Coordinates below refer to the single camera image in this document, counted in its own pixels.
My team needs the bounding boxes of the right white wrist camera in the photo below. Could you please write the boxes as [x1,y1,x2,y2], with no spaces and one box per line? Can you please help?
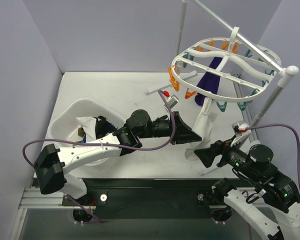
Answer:
[230,121,252,147]

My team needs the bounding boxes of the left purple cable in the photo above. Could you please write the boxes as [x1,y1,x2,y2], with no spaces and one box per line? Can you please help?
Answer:
[22,91,177,171]

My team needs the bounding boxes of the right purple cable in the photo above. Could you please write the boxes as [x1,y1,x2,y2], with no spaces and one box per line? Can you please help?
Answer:
[247,123,300,240]

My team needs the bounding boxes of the silver white drying rack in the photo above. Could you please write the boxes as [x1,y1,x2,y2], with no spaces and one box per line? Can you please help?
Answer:
[144,0,300,176]

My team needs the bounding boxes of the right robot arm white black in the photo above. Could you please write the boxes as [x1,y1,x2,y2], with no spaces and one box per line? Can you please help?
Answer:
[194,140,300,240]

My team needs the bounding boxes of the striped olive sock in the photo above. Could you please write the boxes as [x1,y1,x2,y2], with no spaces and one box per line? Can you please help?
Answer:
[77,127,86,138]

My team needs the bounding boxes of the purple cable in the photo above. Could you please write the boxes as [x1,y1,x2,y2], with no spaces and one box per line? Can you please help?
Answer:
[22,91,177,171]
[247,123,300,240]

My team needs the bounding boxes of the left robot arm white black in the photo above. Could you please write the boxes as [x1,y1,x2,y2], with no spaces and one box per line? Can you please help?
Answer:
[34,109,202,206]

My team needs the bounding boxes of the black blue sock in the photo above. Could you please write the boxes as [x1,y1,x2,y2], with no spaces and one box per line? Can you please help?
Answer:
[94,115,118,139]

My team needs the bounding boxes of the white plastic basket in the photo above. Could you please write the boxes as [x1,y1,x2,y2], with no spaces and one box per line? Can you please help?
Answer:
[47,98,125,173]

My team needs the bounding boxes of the white round clip hanger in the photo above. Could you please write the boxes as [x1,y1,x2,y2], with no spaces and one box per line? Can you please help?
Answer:
[168,27,283,112]

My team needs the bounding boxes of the aluminium rail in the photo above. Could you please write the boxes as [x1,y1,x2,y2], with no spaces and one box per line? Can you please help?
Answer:
[18,188,64,209]

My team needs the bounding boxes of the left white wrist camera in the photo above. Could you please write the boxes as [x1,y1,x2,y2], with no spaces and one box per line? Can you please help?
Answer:
[163,90,179,113]

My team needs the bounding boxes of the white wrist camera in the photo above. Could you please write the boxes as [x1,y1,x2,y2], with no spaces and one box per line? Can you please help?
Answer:
[163,90,179,113]
[230,121,252,147]

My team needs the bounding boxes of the white sock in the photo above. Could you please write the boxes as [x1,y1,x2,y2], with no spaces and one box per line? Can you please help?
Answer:
[184,98,218,161]
[75,116,97,143]

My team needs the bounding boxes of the purple sock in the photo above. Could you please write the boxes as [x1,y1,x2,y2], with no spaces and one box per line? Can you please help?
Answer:
[194,57,223,106]

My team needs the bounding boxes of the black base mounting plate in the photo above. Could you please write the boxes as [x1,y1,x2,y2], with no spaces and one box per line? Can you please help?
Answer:
[62,178,224,221]

